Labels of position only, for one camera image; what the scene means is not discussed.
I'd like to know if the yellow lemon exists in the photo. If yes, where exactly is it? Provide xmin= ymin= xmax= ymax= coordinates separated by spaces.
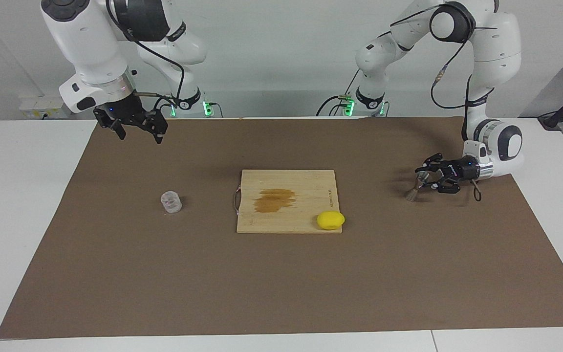
xmin=317 ymin=211 xmax=346 ymax=230

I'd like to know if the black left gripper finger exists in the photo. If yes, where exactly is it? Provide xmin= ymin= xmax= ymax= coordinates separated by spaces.
xmin=426 ymin=177 xmax=460 ymax=194
xmin=416 ymin=153 xmax=453 ymax=176

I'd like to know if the metal double jigger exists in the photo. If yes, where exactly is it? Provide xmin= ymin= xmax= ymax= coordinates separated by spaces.
xmin=405 ymin=171 xmax=431 ymax=202

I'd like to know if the wooden cutting board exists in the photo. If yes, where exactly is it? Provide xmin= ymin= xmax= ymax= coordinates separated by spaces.
xmin=233 ymin=170 xmax=343 ymax=234

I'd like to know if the small clear glass cup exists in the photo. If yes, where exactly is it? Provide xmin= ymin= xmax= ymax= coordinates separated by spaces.
xmin=160 ymin=191 xmax=183 ymax=214

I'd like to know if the brown table mat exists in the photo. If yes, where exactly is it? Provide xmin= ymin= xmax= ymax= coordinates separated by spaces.
xmin=0 ymin=116 xmax=563 ymax=339

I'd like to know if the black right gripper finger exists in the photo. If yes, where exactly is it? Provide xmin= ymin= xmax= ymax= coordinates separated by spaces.
xmin=144 ymin=110 xmax=169 ymax=145
xmin=97 ymin=119 xmax=128 ymax=141

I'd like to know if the white wall power outlet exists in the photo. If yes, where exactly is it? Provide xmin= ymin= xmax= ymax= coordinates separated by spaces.
xmin=19 ymin=95 xmax=65 ymax=119

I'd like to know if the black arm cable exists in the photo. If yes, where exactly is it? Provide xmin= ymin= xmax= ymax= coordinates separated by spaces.
xmin=389 ymin=2 xmax=499 ymax=202
xmin=106 ymin=0 xmax=187 ymax=115

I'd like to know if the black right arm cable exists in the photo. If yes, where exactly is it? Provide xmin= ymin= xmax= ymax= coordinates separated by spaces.
xmin=106 ymin=0 xmax=187 ymax=115

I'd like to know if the black base power cable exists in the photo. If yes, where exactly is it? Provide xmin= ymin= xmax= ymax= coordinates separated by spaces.
xmin=316 ymin=73 xmax=363 ymax=117

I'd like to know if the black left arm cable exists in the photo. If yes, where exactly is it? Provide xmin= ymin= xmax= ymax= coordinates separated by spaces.
xmin=389 ymin=2 xmax=499 ymax=202

